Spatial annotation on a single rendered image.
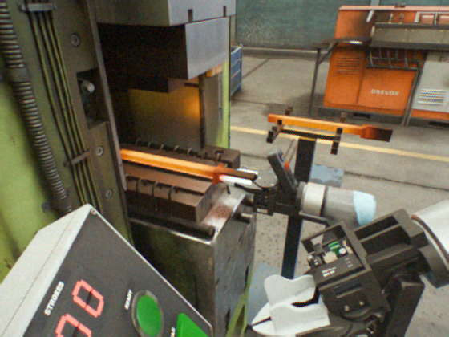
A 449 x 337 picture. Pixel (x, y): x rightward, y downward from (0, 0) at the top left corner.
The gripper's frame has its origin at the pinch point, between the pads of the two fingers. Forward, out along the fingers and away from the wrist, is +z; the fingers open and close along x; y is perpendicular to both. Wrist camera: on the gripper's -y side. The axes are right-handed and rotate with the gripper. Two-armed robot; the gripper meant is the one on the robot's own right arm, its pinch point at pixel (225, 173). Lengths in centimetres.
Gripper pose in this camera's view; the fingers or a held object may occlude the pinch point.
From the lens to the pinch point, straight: 79.5
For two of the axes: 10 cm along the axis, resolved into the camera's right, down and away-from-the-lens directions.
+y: 0.1, 8.7, 4.9
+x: 3.8, -4.6, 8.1
